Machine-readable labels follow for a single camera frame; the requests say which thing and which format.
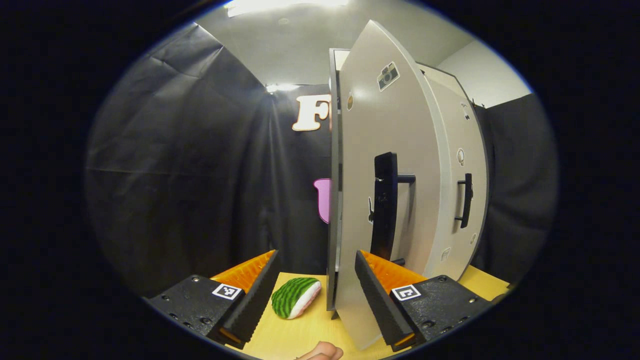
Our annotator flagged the green watermelon slice toy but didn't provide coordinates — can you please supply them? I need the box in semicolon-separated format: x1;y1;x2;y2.
271;277;322;320

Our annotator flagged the white shoe cabinet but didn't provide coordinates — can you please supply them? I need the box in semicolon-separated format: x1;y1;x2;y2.
326;47;491;321

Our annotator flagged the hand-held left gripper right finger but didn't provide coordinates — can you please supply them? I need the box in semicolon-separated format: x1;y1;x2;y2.
354;250;493;352

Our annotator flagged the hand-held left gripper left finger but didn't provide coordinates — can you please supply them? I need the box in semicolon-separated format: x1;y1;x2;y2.
142;248;281;350

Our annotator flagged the black door handle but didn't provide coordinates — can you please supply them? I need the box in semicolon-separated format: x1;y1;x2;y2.
454;173;474;229

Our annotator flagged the white shoe cabinet door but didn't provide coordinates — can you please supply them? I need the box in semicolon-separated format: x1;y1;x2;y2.
334;20;453;351
417;62;490;281

